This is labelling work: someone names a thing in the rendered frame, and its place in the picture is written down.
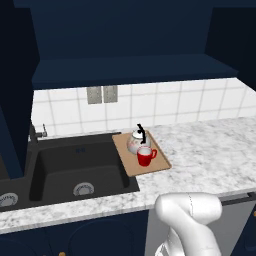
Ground red mug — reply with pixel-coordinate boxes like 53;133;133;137
136;146;158;168

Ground brown wooden tray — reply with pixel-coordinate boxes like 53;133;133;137
111;130;173;178

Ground dark blue base cabinet door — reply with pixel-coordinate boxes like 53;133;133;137
0;227;51;256
43;209;150;256

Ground dark blue base cabinet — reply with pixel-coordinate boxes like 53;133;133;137
230;205;256;256

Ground black kitchen sink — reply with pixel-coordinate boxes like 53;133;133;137
0;132;141;213

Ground black sink tap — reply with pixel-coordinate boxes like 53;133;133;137
29;122;48;144

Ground grey dishwasher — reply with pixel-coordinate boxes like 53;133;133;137
143;192;256;256

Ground white kettle with black handle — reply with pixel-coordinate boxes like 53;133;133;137
126;123;152;156

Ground grey wall socket plate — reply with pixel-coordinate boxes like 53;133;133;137
102;85;119;104
86;86;103;105

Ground dark blue wall cabinet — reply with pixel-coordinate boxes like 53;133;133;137
13;0;240;90

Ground black dishwasher handle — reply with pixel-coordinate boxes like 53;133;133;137
221;192;256;206

